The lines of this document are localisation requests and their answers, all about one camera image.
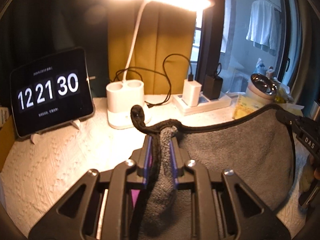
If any pink and grey towel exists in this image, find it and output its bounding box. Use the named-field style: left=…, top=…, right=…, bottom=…
left=130, top=105, right=296, bottom=239

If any stainless steel tumbler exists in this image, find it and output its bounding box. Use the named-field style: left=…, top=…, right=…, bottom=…
left=309, top=100, right=320, bottom=122

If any yellow soft tissue pack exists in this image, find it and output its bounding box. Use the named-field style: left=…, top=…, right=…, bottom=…
left=279, top=102, right=304, bottom=116

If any white power strip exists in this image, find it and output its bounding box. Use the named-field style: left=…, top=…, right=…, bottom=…
left=172, top=92, right=232, bottom=116

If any white desk lamp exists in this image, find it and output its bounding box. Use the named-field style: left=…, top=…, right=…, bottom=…
left=106, top=0, right=214, bottom=129

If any white USB charger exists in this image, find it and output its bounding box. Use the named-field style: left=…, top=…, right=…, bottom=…
left=182, top=79, right=202, bottom=107

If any yellow tissue box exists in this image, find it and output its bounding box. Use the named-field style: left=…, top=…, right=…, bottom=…
left=232, top=95, right=264, bottom=120

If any black power adapter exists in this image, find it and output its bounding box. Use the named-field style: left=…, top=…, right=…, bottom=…
left=203, top=75, right=223, bottom=100

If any mustard yellow curtain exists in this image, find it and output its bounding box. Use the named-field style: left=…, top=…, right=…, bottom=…
left=108, top=0, right=196, bottom=94

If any white textured table cloth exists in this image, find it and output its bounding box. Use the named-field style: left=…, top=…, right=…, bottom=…
left=1, top=98, right=306, bottom=237

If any hanging white shirt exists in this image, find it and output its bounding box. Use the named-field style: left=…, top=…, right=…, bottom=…
left=246, top=0, right=280, bottom=56

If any tablet clock display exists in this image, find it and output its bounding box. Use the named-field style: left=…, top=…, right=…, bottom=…
left=10, top=47, right=95, bottom=138

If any cardboard box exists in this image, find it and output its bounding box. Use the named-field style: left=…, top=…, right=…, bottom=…
left=0, top=115, right=17, bottom=171

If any black charger cable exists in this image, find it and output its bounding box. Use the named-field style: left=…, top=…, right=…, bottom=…
left=114, top=52, right=194, bottom=106

